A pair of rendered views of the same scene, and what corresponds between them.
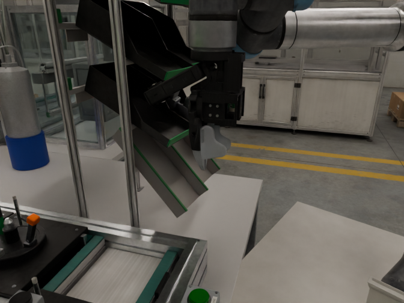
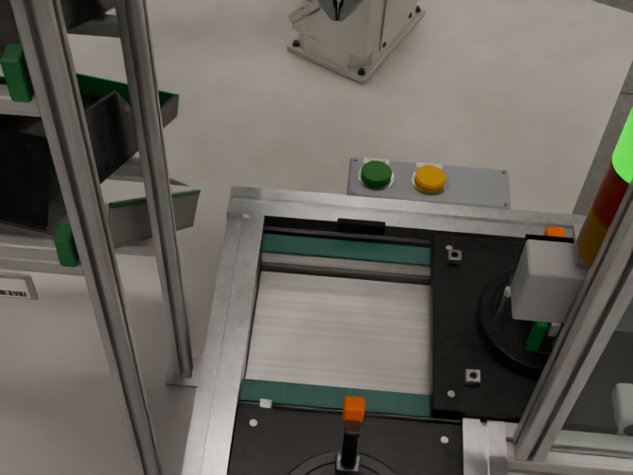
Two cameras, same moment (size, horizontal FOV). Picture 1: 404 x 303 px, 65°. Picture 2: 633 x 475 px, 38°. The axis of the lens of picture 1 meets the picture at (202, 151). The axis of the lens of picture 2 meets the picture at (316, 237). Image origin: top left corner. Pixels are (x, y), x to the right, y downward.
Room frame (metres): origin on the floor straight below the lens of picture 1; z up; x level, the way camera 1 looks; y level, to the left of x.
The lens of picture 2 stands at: (0.75, 0.77, 1.84)
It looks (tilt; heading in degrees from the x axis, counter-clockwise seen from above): 52 degrees down; 255
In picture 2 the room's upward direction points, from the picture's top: 4 degrees clockwise
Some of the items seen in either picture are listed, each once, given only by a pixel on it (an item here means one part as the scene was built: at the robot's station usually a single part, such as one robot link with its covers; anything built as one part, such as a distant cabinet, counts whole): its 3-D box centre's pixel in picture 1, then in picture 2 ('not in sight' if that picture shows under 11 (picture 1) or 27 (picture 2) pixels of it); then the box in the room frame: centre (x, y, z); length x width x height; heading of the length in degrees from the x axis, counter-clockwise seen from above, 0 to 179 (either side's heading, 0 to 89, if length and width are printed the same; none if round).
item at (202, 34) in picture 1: (213, 36); not in sight; (0.53, -0.02, 1.45); 0.08 x 0.08 x 0.05
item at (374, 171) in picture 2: (199, 299); (376, 176); (0.47, 0.01, 0.96); 0.04 x 0.04 x 0.02
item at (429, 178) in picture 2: not in sight; (430, 180); (0.40, 0.03, 0.96); 0.04 x 0.04 x 0.02
